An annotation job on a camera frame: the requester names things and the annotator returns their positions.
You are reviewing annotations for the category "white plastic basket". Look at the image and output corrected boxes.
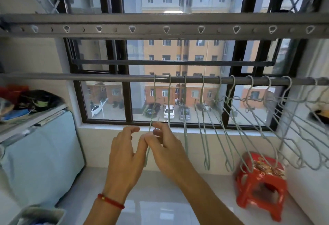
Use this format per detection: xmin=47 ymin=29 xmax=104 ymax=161
xmin=7 ymin=205 xmax=68 ymax=225

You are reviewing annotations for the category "person's left forearm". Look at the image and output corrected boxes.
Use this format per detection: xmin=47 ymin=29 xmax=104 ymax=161
xmin=83 ymin=197 xmax=126 ymax=225

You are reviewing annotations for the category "red plastic stool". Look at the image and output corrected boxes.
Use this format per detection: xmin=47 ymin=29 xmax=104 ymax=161
xmin=235 ymin=151 xmax=288 ymax=222

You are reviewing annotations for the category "orange apartment building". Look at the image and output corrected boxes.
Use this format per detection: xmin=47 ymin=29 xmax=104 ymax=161
xmin=140 ymin=7 xmax=247 ymax=108

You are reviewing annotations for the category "grey perforated drying rail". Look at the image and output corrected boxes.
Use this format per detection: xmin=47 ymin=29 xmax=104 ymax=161
xmin=0 ymin=13 xmax=329 ymax=38

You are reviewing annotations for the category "pile of clutter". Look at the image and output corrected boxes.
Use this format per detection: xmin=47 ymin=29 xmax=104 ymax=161
xmin=0 ymin=85 xmax=68 ymax=126

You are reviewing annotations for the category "dark window frame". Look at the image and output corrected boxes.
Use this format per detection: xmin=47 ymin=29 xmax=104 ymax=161
xmin=54 ymin=0 xmax=309 ymax=132

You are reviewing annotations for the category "black parked car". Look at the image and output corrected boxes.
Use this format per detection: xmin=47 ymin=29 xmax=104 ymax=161
xmin=143 ymin=103 xmax=161 ymax=118

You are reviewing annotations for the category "person's right forearm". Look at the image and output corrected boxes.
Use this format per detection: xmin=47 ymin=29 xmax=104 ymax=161
xmin=177 ymin=167 xmax=239 ymax=225

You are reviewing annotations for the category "red bead bracelet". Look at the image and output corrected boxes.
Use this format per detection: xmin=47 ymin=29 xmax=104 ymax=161
xmin=97 ymin=193 xmax=125 ymax=209

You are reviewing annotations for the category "row of green wire hangers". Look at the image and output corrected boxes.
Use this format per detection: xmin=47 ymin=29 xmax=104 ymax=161
xmin=164 ymin=74 xmax=329 ymax=172

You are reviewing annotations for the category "person's left hand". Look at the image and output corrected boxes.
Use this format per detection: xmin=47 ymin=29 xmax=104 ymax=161
xmin=102 ymin=126 xmax=149 ymax=204

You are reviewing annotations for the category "dark thin outer bar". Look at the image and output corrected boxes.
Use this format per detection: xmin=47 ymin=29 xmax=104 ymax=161
xmin=71 ymin=59 xmax=275 ymax=67

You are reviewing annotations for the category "small white parked car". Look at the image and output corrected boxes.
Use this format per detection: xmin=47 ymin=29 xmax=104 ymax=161
xmin=90 ymin=105 xmax=104 ymax=117

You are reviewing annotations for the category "green wire clothes hanger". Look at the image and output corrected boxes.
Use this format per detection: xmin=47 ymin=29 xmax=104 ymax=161
xmin=143 ymin=74 xmax=162 ymax=168

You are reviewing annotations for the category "person's right hand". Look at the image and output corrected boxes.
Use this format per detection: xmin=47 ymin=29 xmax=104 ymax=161
xmin=144 ymin=122 xmax=196 ymax=182

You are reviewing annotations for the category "grey round drying pole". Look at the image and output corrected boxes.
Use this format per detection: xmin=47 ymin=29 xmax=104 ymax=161
xmin=0 ymin=72 xmax=329 ymax=87

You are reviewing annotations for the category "washing machine with blue cover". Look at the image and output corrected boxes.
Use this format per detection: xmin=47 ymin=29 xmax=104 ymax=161
xmin=0 ymin=108 xmax=87 ymax=208

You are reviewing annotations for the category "grey parked car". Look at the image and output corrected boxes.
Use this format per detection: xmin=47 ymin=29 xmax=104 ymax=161
xmin=179 ymin=106 xmax=191 ymax=121

